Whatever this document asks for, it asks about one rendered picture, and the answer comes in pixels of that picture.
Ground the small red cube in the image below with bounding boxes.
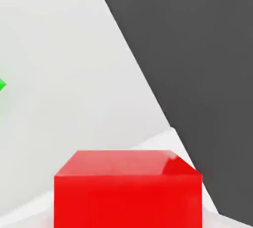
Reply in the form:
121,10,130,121
53,150,203,228

